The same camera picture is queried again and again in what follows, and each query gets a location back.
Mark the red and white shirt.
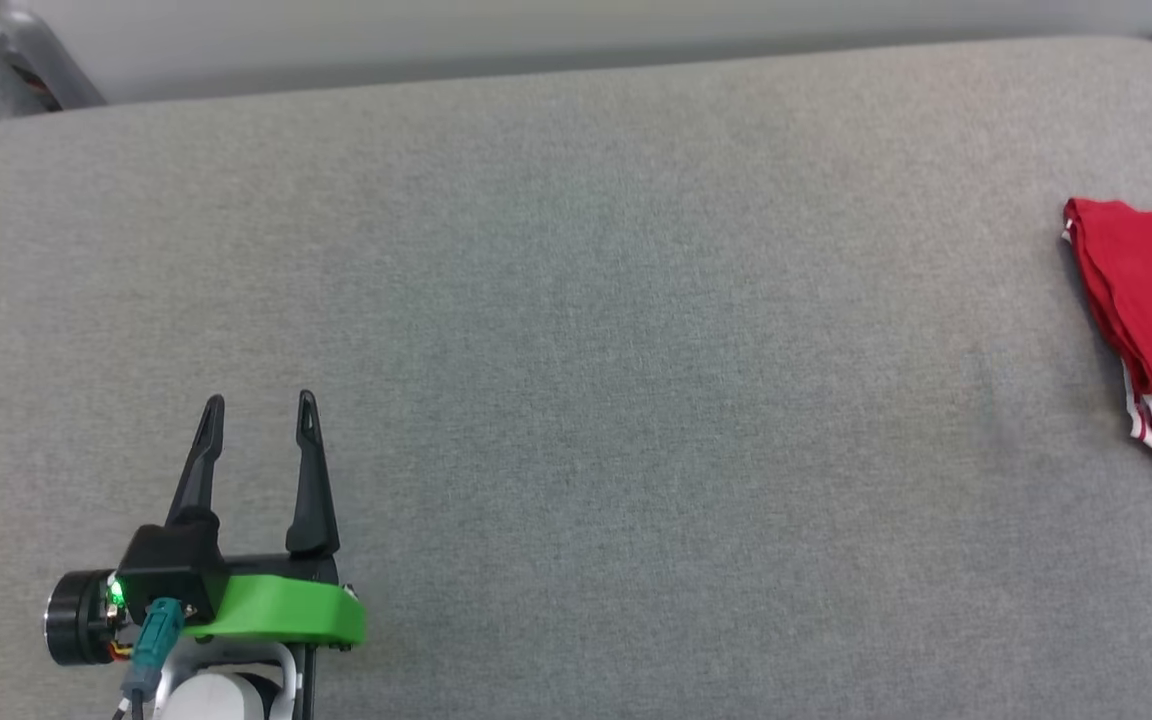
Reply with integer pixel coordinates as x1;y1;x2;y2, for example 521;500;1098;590
1062;197;1152;464

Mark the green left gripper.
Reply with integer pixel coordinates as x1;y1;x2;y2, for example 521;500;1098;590
43;389;368;668

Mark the teal connector black cable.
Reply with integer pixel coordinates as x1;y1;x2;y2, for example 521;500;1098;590
114;597;186;720

